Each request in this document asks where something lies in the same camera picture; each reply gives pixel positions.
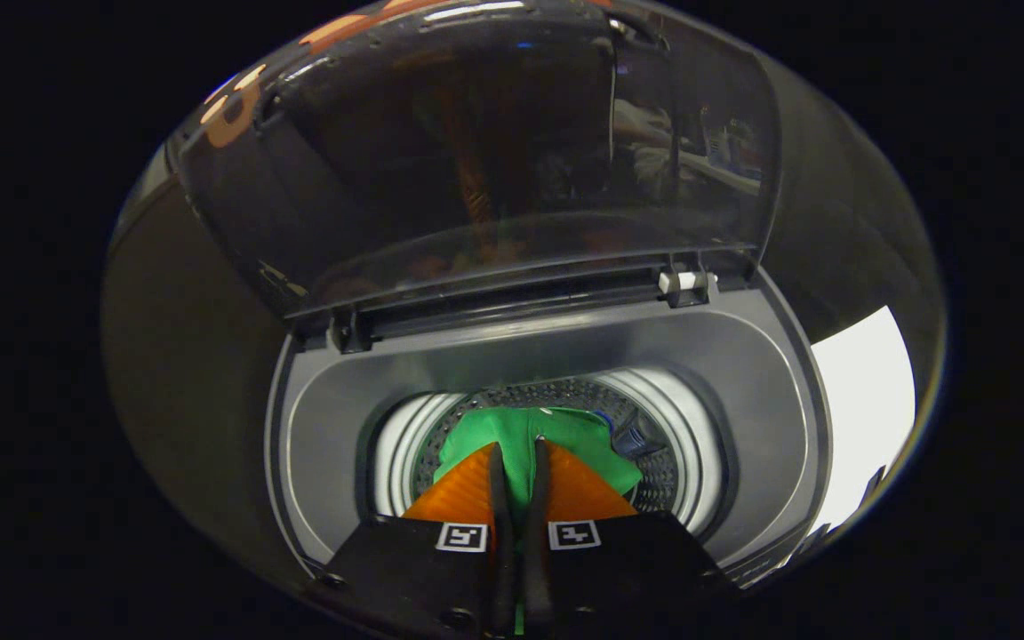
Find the white table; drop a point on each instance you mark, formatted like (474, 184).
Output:
(868, 418)

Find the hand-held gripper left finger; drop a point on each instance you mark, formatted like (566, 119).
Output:
(501, 578)

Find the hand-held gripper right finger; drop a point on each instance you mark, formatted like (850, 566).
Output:
(537, 578)

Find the dark washing machine lid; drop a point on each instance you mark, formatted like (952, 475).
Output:
(476, 160)

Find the green polo shirt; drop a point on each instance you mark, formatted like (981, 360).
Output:
(521, 436)

